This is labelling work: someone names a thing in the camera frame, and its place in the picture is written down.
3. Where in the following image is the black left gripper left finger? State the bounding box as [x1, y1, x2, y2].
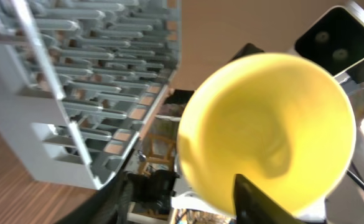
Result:
[56, 172, 133, 224]

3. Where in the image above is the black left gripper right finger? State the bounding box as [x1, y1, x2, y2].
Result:
[233, 174, 303, 224]

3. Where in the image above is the yellow plastic cup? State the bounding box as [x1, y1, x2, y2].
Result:
[176, 52, 357, 218]

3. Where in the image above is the grey dishwasher rack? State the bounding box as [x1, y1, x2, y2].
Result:
[0, 0, 182, 190]

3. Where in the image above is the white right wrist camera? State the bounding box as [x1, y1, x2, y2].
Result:
[290, 1, 364, 78]

